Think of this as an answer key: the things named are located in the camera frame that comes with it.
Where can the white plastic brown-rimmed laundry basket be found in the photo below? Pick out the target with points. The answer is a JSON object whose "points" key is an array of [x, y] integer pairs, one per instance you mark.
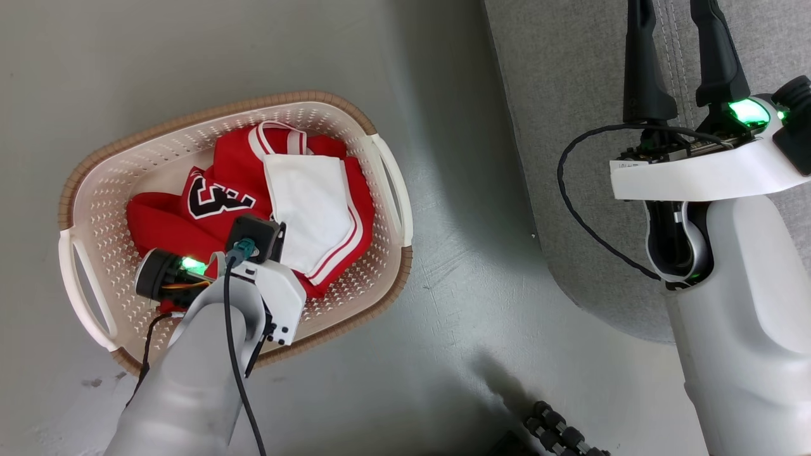
{"points": [[127, 190]]}

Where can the red and white basketball jersey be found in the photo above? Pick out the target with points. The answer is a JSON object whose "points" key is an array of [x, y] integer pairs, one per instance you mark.
{"points": [[304, 202]]}

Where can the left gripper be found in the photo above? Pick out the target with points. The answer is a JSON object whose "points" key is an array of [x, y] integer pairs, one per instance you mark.
{"points": [[282, 297]]}

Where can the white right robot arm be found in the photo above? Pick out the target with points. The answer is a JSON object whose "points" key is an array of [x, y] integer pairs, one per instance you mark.
{"points": [[741, 329]]}

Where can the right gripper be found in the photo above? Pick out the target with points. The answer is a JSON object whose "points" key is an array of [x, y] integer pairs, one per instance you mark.
{"points": [[697, 174]]}

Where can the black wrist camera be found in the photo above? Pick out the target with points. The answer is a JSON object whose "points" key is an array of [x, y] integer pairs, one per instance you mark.
{"points": [[797, 120], [260, 231]]}

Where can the black knobbly robot base part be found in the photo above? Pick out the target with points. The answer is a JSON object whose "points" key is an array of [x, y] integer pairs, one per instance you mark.
{"points": [[557, 434]]}

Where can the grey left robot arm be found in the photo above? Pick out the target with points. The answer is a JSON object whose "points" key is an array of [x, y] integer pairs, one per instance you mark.
{"points": [[190, 380]]}

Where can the grey fabric sofa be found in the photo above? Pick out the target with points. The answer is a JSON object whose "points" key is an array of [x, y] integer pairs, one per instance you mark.
{"points": [[570, 126]]}

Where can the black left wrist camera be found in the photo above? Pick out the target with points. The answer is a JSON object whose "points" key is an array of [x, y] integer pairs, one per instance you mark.
{"points": [[260, 231]]}

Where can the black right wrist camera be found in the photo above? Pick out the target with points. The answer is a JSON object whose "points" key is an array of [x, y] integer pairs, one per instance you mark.
{"points": [[797, 120]]}

